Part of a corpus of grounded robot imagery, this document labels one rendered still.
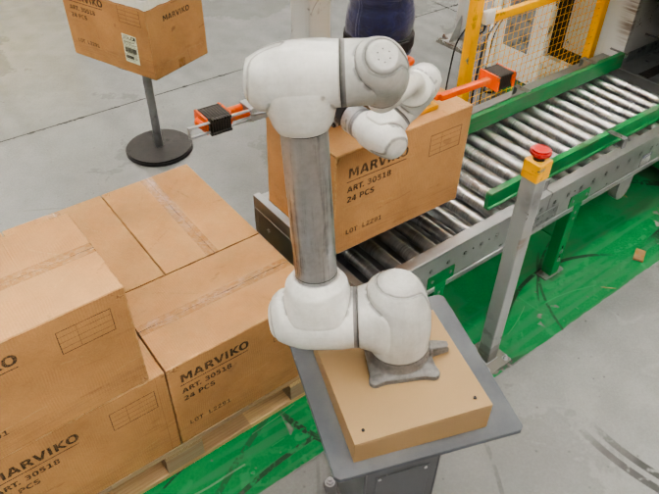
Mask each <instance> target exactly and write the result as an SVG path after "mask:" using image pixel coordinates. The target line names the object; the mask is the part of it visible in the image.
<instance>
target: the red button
mask: <svg viewBox="0 0 659 494"><path fill-rule="evenodd" d="M530 153H531V154H532V155H533V159H534V160H535V161H536V162H540V163H542V162H544V161H545V159H547V158H550V157H551V156H552V149H551V148H550V147H549V146H547V145H545V144H535V145H533V146H532V147H531V149H530Z"/></svg>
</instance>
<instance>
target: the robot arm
mask: <svg viewBox="0 0 659 494"><path fill-rule="evenodd" d="M441 82H442V78H441V74H440V71H439V70H438V68H437V67H436V66H434V65H433V64H430V63H425V62H422V63H420V64H417V65H415V66H413V67H412V68H410V66H409V61H408V58H407V55H406V53H405V52H404V50H403V48H402V47H401V46H400V45H399V44H398V43H397V42H396V41H395V40H393V39H391V38H389V37H386V36H371V37H368V38H326V37H310V38H297V39H289V40H283V41H278V42H274V43H271V44H268V45H266V46H263V47H261V48H260V49H258V50H256V51H255V52H254V53H252V54H251V55H249V56H248V57H247V58H246V59H245V61H244V67H243V93H244V96H245V98H246V100H247V101H248V103H249V104H250V105H251V106H252V107H253V108H254V109H256V110H257V111H259V112H267V115H268V117H269V119H270V121H271V123H272V125H273V127H274V129H275V130H276V131H277V132H278V134H279V135H280V145H281V153H282V163H283V172H284V182H285V192H286V198H287V205H288V214H289V224H290V233H291V243H292V252H293V262H294V271H292V273H291V274H290V275H289V276H288V277H287V279H286V281H285V288H282V289H280V290H279V291H277V292H276V293H275V295H274V296H273V297H272V300H271V302H270V304H269V309H268V318H269V326H270V330H271V333H272V335H273V337H275V338H276V339H277V340H278V341H279V342H281V343H283V344H285V345H288V346H291V347H294V348H298V349H304V350H344V349H351V348H360V349H364V351H365V356H366V360H367V365H368V369H369V374H370V377H369V385H370V386H371V387H372V388H380V387H382V386H385V385H388V384H396V383H403V382H411V381H418V380H438V379H439V377H440V371H439V369H438V368H437V367H436V365H435V364H434V361H433V358H432V357H434V356H437V355H440V354H443V353H446V352H448V349H449V348H448V343H447V341H442V340H430V337H431V304H430V300H429V297H428V293H427V291H426V288H425V287H424V285H423V284H422V282H421V281H420V279H419V278H418V277H417V276H416V275H414V274H413V273H411V272H409V271H406V270H402V269H389V270H385V271H382V272H379V273H377V274H376V275H374V276H373V277H372V278H371V279H370V280H369V282H366V283H364V284H361V285H359V286H349V283H348V280H347V277H346V275H345V273H344V272H343V271H342V270H341V269H339V268H338V267H337V266H336V252H335V235H334V219H333V202H332V186H331V170H330V138H329V129H330V127H331V126H332V127H337V126H339V125H341V127H342V129H343V130H344V131H346V132H347V133H348V134H350V135H351V136H352V137H354V138H355V139H356V140H357V141H358V143H359V144H360V145H361V146H363V147H364V148H365V149H367V150H368V151H370V152H371V153H373V154H375V155H377V156H379V157H382V158H385V159H388V160H393V159H396V158H398V157H400V156H401V155H402V154H403V153H404V152H405V150H406V149H407V146H408V138H407V134H406V132H405V130H406V128H407V127H408V125H409V124H410V123H411V122H412V121H413V120H414V119H416V118H417V117H418V116H419V115H420V114H421V113H422V112H423V111H424V109H425V108H426V107H427V106H428V105H429V104H430V102H431V101H432V100H433V98H434V97H435V96H436V94H437V92H438V90H439V88H440V86H441ZM364 106H368V107H369V108H370V109H371V110H369V109H367V108H365V107H364Z"/></svg>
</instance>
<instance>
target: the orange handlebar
mask: <svg viewBox="0 0 659 494"><path fill-rule="evenodd" d="M407 58H408V61H409V66H413V65H414V63H415V60H414V58H413V57H411V56H407ZM490 82H491V78H490V77H488V76H486V77H483V78H481V79H478V80H475V81H472V82H469V83H466V84H463V85H460V86H457V87H455V88H452V89H449V90H446V91H443V92H437V94H436V96H435V97H434V98H433V99H434V100H436V101H438V100H440V101H444V100H447V99H450V98H453V97H455V96H458V95H461V94H464V93H467V92H469V91H472V90H475V89H478V88H481V87H484V86H486V85H489V84H490ZM228 109H229V110H230V111H231V114H235V113H238V112H242V110H243V107H242V105H241V104H237V105H234V106H230V107H228ZM243 111H245V110H243ZM249 116H250V112H248V113H245V114H242V115H239V116H235V117H232V121H233V122H234V121H237V120H240V119H243V118H246V117H249ZM202 123H203V122H202V121H200V120H199V118H198V117H197V118H196V119H195V120H194V124H195V125H198V124H202Z"/></svg>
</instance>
